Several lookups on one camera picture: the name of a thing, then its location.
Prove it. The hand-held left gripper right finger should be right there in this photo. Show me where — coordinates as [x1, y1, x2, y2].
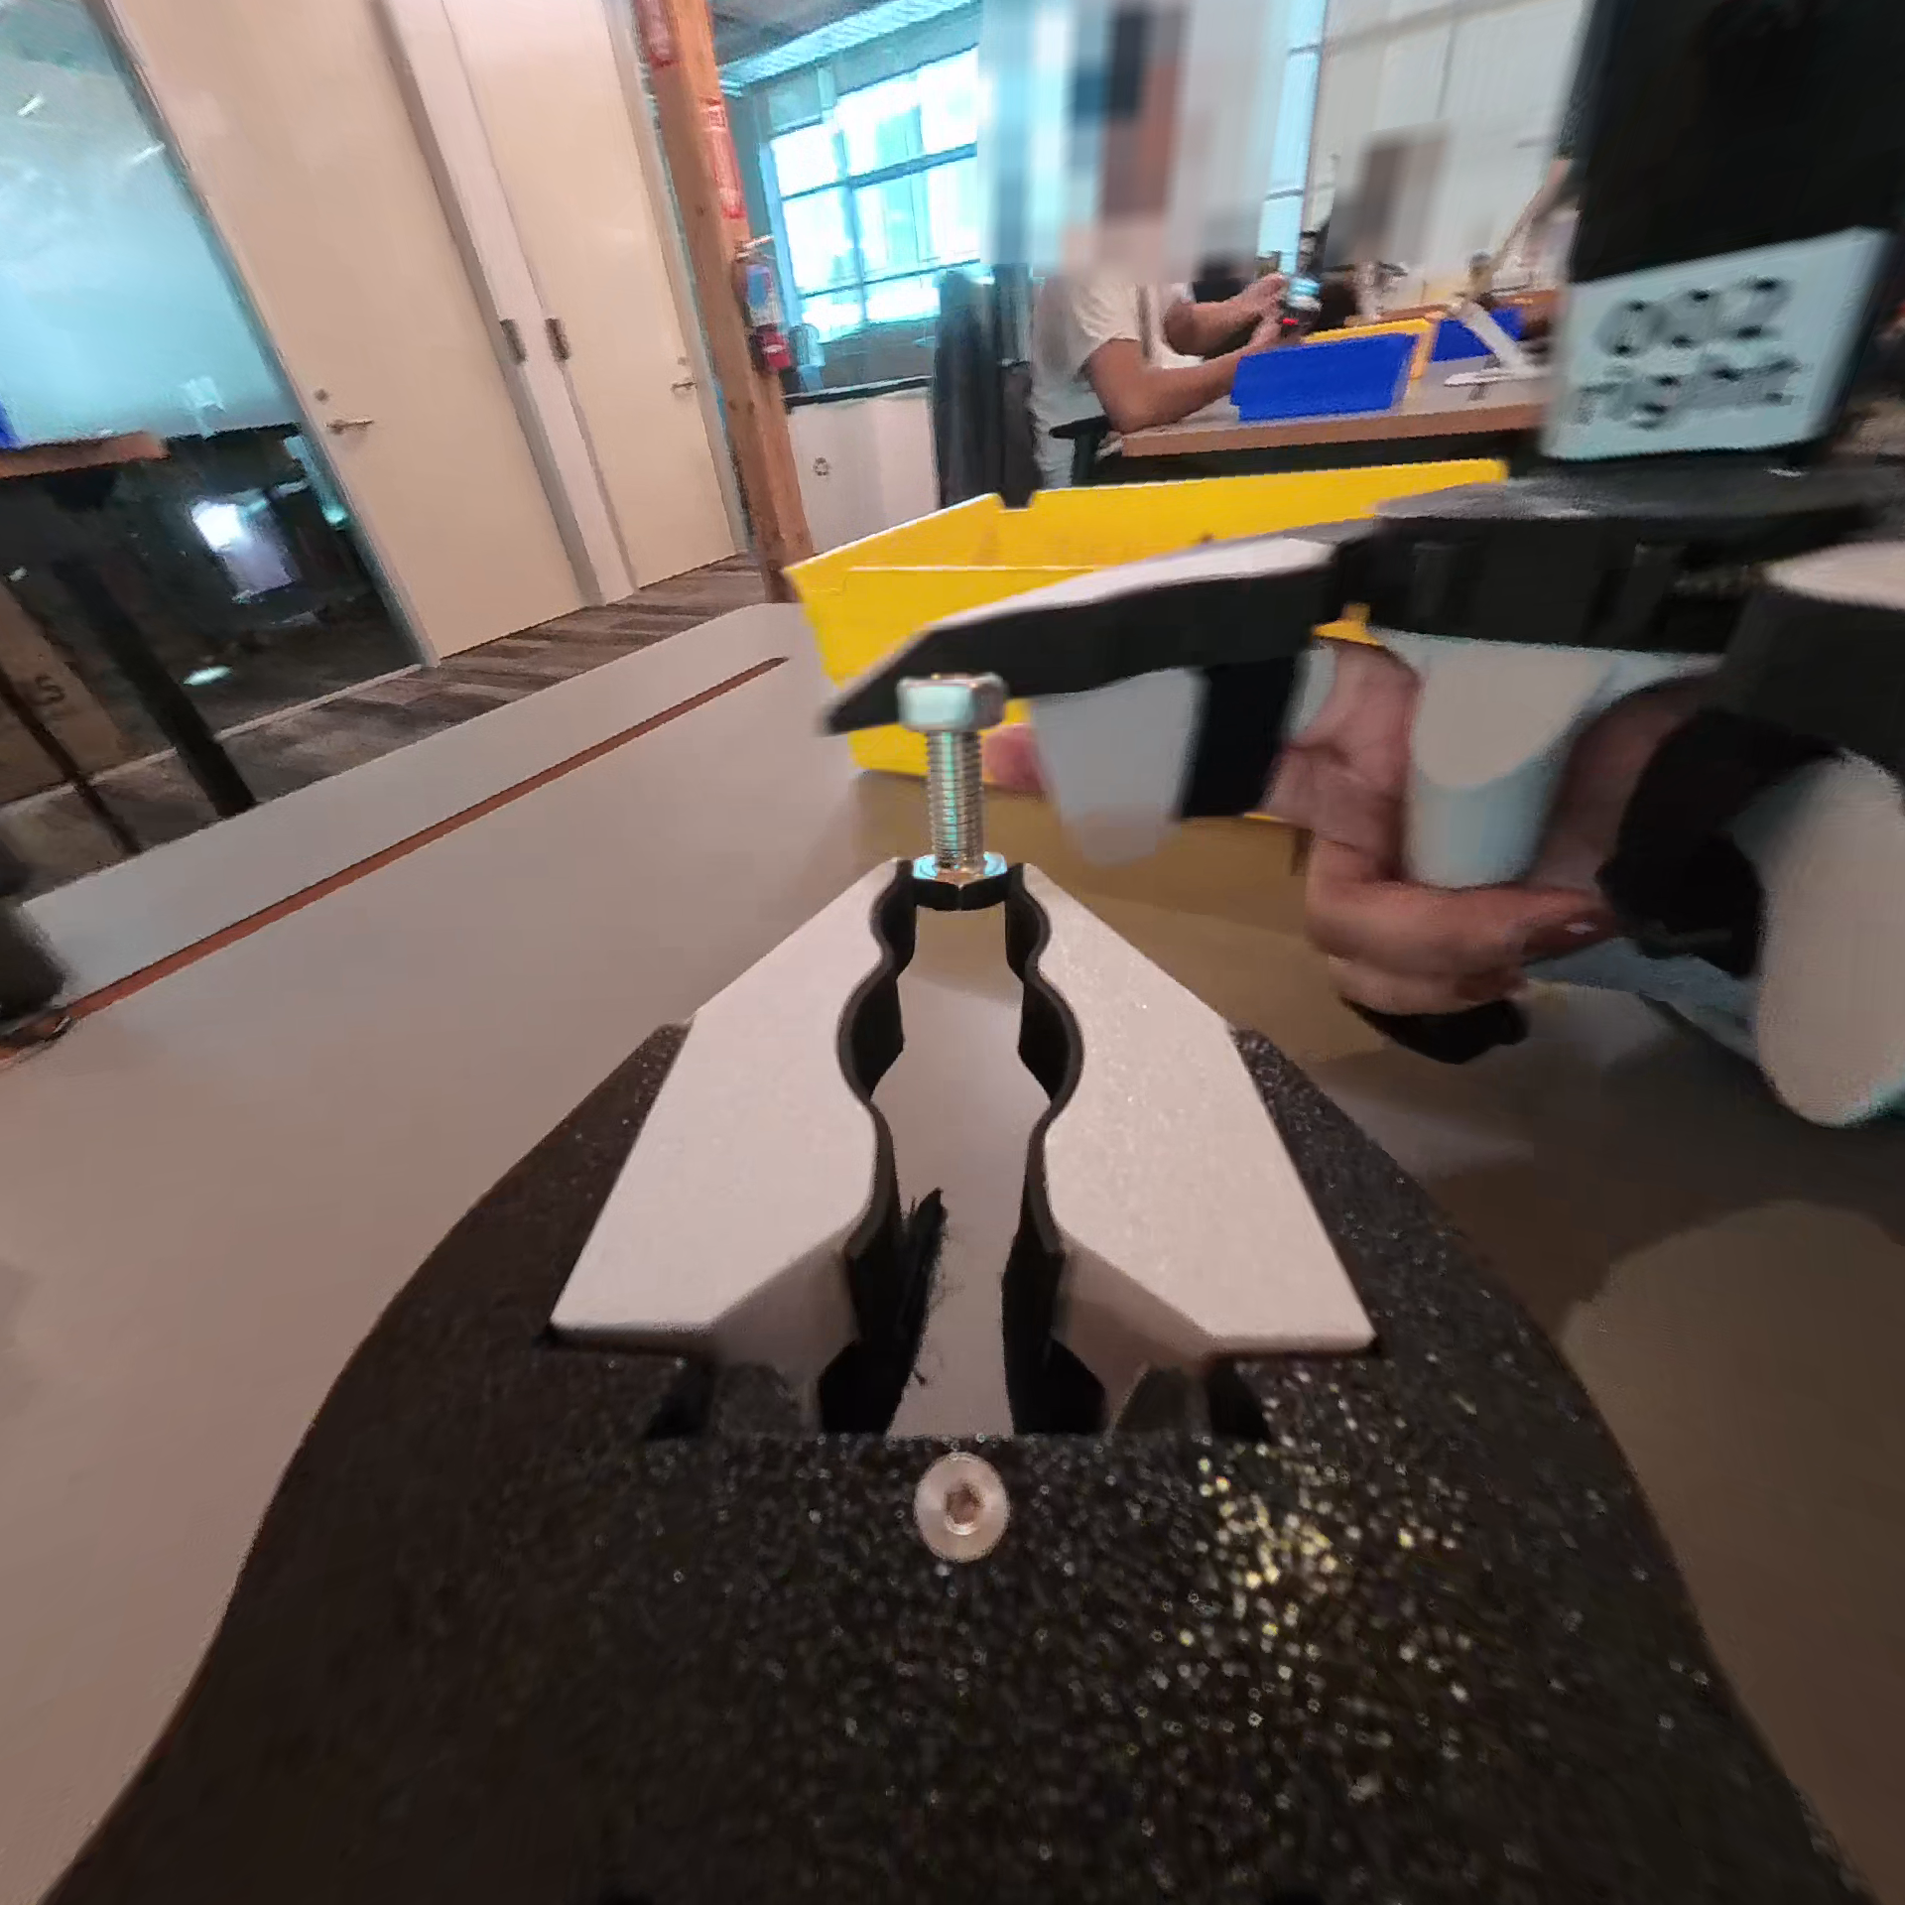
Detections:
[999, 857, 1376, 1437]

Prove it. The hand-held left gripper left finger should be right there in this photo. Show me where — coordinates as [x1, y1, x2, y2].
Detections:
[546, 857, 953, 1437]

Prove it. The red fire extinguisher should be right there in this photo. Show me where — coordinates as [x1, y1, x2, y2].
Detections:
[732, 239, 795, 376]

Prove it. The wooden pillar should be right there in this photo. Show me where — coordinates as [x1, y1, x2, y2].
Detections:
[638, 0, 818, 600]

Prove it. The black office chair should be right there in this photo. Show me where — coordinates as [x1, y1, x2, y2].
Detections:
[935, 267, 1043, 508]

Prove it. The white cabinet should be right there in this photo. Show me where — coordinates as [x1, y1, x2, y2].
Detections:
[781, 387, 943, 556]

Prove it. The silver hex bolt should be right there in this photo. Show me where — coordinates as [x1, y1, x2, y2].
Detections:
[897, 673, 1010, 868]

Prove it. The wooden desk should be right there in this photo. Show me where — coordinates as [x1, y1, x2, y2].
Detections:
[1117, 366, 1563, 463]

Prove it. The white double door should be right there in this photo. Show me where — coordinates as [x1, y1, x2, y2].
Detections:
[378, 0, 747, 590]

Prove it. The printed cardboard box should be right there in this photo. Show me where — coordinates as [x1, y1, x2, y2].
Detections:
[0, 594, 143, 811]

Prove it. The yellow plastic bin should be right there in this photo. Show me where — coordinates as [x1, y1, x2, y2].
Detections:
[781, 457, 1508, 777]

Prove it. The person's right hand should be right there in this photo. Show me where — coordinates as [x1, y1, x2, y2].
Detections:
[1265, 651, 1691, 1032]

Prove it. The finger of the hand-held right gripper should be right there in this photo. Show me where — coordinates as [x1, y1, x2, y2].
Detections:
[824, 536, 1346, 868]

